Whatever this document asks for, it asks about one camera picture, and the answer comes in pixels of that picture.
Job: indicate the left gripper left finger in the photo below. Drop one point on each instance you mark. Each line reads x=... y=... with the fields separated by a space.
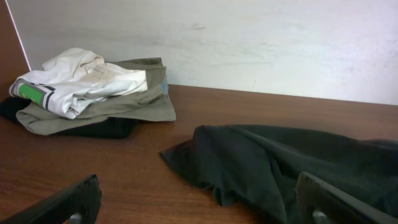
x=82 y=198

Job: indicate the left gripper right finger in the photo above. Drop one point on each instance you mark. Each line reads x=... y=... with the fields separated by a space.
x=320 y=202

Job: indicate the dark green t-shirt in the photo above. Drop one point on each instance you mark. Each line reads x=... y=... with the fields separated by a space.
x=259 y=166

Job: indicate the black folded garment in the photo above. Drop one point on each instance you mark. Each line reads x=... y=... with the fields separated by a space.
x=111 y=128

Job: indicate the khaki folded garment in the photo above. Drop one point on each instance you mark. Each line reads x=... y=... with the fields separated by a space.
x=152 y=105

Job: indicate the white folded shirt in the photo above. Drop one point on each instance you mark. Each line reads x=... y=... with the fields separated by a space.
x=71 y=81

